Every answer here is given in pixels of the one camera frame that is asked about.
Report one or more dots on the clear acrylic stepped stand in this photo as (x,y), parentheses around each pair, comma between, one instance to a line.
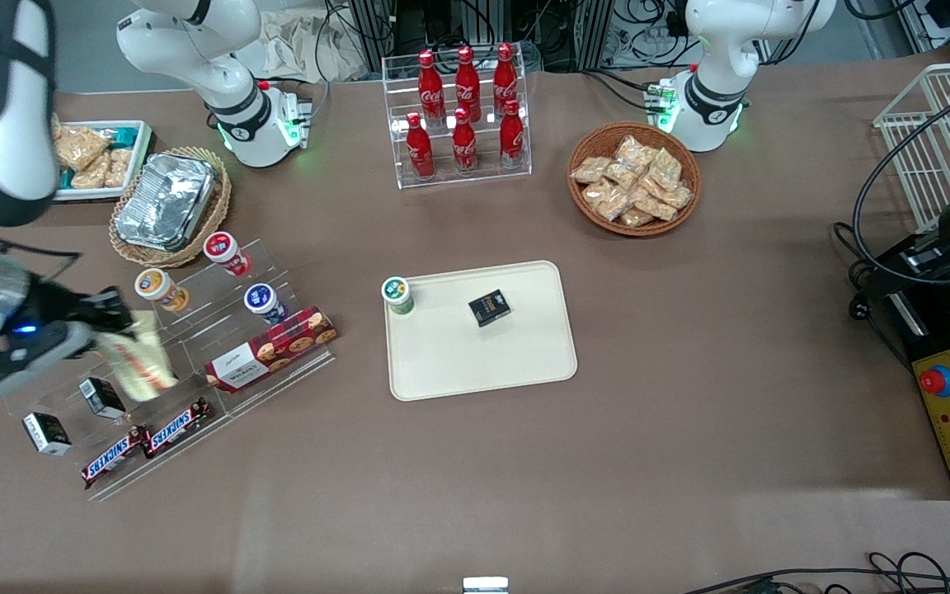
(195,330)

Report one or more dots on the clear acrylic bottle rack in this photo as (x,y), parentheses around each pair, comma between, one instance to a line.
(483,177)

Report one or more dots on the green lid yogurt cup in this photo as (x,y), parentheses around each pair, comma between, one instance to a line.
(397,294)

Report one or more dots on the aluminium frame rack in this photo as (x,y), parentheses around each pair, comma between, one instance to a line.
(409,25)

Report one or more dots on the Snickers chocolate bar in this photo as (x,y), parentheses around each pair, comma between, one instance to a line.
(115,458)
(178,427)

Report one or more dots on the round brown wicker basket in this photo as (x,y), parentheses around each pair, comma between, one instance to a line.
(599,136)

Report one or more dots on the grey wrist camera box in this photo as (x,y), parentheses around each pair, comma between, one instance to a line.
(30,359)

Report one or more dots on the cream plastic tray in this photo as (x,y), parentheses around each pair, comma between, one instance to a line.
(483,363)

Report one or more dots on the orange lid yogurt cup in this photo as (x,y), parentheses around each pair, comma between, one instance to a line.
(155,286)

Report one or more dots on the blue lid yogurt cup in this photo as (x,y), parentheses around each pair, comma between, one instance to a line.
(262,301)

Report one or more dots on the triangle sandwich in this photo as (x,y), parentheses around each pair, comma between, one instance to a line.
(145,363)

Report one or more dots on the red lid yogurt cup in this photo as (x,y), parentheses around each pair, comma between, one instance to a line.
(223,250)

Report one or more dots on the oval tan wicker basket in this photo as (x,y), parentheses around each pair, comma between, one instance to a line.
(223,198)

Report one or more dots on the red cola bottle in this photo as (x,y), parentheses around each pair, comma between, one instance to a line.
(420,153)
(512,140)
(505,78)
(464,148)
(430,91)
(467,82)

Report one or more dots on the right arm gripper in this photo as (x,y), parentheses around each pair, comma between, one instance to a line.
(61,304)

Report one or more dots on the white rectangular bin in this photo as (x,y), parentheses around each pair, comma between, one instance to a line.
(104,195)

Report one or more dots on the beige cloth bag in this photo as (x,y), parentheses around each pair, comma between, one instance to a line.
(293,45)

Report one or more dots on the small black chocolate box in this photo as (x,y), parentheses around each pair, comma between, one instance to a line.
(102,398)
(47,434)
(489,308)

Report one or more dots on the red emergency stop button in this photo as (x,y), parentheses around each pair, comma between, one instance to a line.
(937,380)

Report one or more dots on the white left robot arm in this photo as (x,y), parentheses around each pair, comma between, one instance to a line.
(714,91)

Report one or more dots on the silver foil container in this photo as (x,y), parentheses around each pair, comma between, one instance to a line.
(166,202)

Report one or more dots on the red plaid cookie box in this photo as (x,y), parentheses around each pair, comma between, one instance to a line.
(273,346)

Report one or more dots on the small white object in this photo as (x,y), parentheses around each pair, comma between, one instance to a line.
(486,586)

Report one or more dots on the teal snack packet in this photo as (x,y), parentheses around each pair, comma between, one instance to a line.
(124,136)

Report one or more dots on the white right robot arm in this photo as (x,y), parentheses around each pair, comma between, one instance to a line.
(5,99)

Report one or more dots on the clear beige snack packet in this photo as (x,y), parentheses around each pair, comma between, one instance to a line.
(613,206)
(655,205)
(91,173)
(637,218)
(590,169)
(596,192)
(119,167)
(636,153)
(622,175)
(81,147)
(666,169)
(677,196)

